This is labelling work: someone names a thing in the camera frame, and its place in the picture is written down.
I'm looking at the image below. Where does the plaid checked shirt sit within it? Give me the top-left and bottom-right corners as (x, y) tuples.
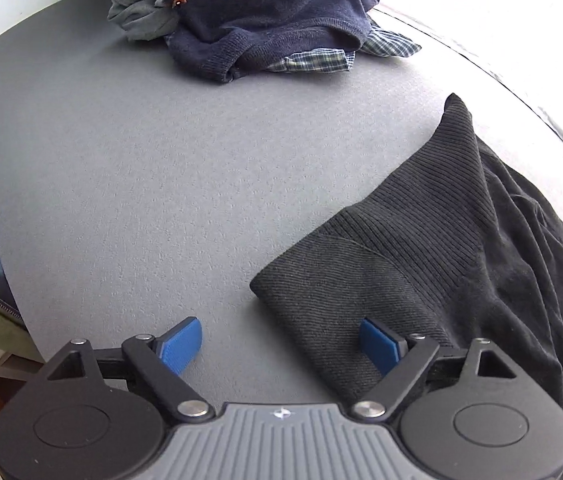
(266, 21), (421, 74)

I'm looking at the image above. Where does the grey green garment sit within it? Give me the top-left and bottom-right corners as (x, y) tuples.
(107, 0), (178, 42)

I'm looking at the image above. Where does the black knit sweater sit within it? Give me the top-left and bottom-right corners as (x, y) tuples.
(250, 96), (563, 408)

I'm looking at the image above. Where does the navy blue knit sweater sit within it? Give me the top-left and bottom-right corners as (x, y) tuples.
(166, 0), (380, 84)

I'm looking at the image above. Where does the grey table mat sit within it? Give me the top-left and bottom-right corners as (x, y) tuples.
(0, 0), (563, 404)

